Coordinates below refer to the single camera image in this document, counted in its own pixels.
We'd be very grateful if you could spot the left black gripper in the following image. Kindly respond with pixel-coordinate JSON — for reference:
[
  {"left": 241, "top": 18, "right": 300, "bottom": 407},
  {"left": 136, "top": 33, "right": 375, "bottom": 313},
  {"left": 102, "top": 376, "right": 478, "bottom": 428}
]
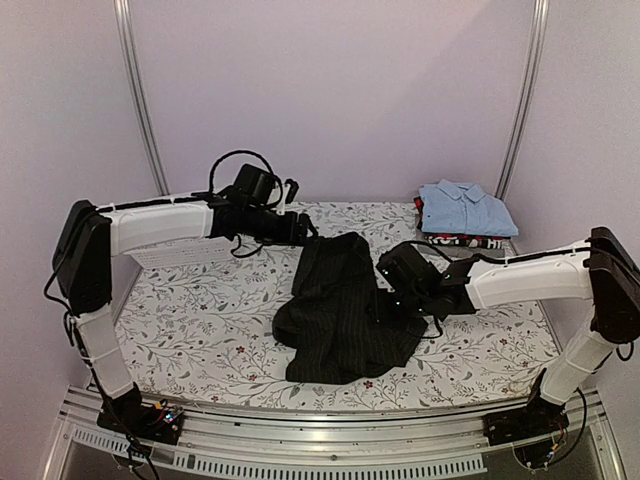
[{"left": 243, "top": 205, "right": 318, "bottom": 246}]

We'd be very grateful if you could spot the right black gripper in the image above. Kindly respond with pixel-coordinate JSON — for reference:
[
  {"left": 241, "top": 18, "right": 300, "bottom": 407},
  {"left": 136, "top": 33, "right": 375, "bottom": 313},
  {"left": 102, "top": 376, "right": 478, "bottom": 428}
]
[{"left": 366, "top": 288, "right": 430, "bottom": 324}]

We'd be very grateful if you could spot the black pinstriped long sleeve shirt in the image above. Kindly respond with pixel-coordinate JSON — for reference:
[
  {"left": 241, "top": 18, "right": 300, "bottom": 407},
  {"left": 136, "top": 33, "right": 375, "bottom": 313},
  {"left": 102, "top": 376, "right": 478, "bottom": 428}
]
[{"left": 272, "top": 232, "right": 427, "bottom": 385}]

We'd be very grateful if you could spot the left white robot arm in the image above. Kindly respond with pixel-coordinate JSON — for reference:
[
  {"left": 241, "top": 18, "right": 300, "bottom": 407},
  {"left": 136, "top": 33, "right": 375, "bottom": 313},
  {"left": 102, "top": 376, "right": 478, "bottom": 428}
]
[{"left": 43, "top": 149, "right": 318, "bottom": 434}]

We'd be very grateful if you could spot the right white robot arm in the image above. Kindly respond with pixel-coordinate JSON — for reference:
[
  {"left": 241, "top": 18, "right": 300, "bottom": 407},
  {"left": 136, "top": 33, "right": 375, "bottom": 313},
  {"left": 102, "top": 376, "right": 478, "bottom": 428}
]
[{"left": 377, "top": 227, "right": 639, "bottom": 436}]

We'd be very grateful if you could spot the white plastic basket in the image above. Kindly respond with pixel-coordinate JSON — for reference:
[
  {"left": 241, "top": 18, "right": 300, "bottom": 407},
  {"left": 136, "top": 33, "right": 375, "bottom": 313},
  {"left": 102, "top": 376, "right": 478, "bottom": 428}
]
[{"left": 125, "top": 238, "right": 235, "bottom": 269}]

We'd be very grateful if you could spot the black white printed folded shirt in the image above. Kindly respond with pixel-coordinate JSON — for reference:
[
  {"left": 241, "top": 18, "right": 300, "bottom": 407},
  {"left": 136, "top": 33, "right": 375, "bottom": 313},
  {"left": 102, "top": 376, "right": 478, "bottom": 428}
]
[{"left": 422, "top": 233, "right": 509, "bottom": 250}]

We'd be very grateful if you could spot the red black plaid folded shirt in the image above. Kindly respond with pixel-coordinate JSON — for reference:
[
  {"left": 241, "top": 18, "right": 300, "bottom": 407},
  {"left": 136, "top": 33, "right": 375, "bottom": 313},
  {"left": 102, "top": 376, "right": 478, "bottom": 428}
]
[{"left": 413, "top": 196, "right": 427, "bottom": 233}]

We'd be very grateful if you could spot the light blue folded shirt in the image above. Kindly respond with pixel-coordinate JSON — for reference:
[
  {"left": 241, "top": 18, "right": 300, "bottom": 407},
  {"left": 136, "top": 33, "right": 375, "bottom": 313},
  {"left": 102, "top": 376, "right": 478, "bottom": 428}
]
[{"left": 418, "top": 179, "right": 519, "bottom": 238}]

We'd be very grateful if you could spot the floral patterned table mat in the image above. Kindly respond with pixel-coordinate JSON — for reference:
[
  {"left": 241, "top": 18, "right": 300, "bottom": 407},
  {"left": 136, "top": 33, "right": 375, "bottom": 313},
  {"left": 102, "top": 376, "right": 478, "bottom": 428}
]
[{"left": 116, "top": 203, "right": 557, "bottom": 411}]

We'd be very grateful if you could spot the aluminium front rail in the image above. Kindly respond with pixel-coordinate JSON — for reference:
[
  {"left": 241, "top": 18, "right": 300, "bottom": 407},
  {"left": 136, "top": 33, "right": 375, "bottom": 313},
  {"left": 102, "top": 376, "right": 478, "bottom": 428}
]
[{"left": 43, "top": 387, "right": 630, "bottom": 479}]

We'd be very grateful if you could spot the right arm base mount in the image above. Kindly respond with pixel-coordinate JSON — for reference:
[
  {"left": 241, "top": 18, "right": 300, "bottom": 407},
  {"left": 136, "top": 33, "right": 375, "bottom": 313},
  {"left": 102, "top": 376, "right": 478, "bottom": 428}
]
[{"left": 482, "top": 399, "right": 569, "bottom": 446}]

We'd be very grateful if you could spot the left aluminium frame post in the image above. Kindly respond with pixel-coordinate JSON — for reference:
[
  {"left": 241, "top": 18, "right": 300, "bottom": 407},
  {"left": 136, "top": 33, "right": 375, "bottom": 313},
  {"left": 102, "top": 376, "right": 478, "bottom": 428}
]
[{"left": 113, "top": 0, "right": 170, "bottom": 195}]

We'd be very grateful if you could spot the aluminium frame post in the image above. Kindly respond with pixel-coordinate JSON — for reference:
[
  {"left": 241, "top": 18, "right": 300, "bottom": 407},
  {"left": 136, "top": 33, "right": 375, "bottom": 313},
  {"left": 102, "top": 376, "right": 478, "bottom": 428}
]
[
  {"left": 113, "top": 0, "right": 170, "bottom": 195},
  {"left": 495, "top": 0, "right": 550, "bottom": 201}
]

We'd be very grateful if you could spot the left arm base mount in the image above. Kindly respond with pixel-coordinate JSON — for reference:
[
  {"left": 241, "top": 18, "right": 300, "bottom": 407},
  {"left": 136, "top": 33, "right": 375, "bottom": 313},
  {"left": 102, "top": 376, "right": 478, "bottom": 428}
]
[{"left": 97, "top": 396, "right": 184, "bottom": 446}]

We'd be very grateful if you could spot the right aluminium frame post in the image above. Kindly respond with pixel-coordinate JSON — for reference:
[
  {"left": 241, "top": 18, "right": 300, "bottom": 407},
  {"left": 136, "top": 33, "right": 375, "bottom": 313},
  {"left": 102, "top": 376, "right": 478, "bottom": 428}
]
[{"left": 495, "top": 0, "right": 550, "bottom": 201}]

